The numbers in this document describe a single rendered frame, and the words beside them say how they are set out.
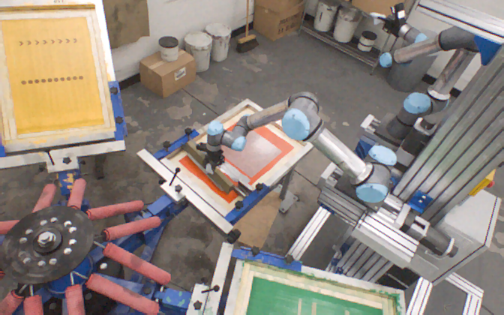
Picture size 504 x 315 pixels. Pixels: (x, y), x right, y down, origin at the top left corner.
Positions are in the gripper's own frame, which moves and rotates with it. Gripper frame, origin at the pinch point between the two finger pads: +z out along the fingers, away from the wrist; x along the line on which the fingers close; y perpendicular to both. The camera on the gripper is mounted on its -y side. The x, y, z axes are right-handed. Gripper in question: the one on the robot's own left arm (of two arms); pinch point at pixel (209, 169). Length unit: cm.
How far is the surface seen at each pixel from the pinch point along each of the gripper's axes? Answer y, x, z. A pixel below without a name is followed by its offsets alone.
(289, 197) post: 17, 88, 102
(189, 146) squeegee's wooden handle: -15.2, -1.0, -6.5
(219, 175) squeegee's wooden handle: 8.8, -1.6, -3.5
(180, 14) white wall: -200, 152, 43
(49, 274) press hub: 11, -86, -28
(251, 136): -4.5, 41.9, 7.3
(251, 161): 9.1, 26.4, 7.4
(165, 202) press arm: 0.8, -31.0, -1.1
